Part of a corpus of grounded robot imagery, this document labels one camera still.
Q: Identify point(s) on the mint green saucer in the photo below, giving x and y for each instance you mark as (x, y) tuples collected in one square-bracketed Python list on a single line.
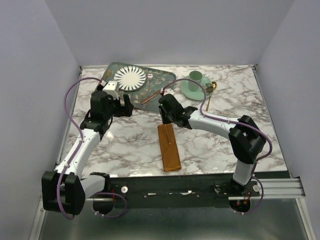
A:
[(198, 95)]

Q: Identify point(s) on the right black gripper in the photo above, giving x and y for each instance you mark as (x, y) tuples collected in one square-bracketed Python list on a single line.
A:
[(164, 120)]

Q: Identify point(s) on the copper table knife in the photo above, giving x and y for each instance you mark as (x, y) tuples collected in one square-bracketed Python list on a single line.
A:
[(151, 97)]

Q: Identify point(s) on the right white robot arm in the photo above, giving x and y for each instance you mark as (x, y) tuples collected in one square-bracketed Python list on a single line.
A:
[(246, 139)]

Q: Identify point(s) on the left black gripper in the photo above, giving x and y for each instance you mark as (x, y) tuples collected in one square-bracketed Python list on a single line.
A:
[(126, 110)]

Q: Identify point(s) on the aluminium frame rail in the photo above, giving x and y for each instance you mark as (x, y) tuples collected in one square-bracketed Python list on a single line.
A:
[(274, 188)]

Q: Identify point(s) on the copper fork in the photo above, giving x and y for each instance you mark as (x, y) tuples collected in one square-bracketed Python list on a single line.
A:
[(167, 130)]

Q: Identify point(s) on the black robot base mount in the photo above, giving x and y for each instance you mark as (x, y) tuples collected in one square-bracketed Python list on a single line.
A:
[(105, 205)]

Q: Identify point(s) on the white black striped plate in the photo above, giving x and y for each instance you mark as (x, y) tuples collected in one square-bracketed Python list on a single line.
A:
[(130, 78)]

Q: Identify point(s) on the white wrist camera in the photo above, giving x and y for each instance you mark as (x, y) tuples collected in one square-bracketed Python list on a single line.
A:
[(166, 91), (112, 89)]

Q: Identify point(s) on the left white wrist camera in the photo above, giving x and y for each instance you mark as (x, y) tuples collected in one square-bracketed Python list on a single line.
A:
[(112, 89)]

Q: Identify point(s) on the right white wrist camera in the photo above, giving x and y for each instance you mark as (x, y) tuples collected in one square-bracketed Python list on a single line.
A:
[(166, 91)]

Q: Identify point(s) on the mint green cup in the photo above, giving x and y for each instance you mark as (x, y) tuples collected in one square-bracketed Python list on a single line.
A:
[(195, 77)]

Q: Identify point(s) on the teal floral serving tray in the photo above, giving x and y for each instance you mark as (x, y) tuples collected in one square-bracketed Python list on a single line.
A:
[(160, 79)]

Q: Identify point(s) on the orange-brown cloth napkin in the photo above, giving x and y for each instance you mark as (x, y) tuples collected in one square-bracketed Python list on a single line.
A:
[(169, 153)]

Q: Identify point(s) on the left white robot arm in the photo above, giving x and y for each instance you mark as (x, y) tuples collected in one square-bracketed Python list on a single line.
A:
[(63, 190)]

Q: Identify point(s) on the gold spoon with flower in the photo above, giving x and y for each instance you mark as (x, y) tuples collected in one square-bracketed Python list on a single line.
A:
[(210, 88)]

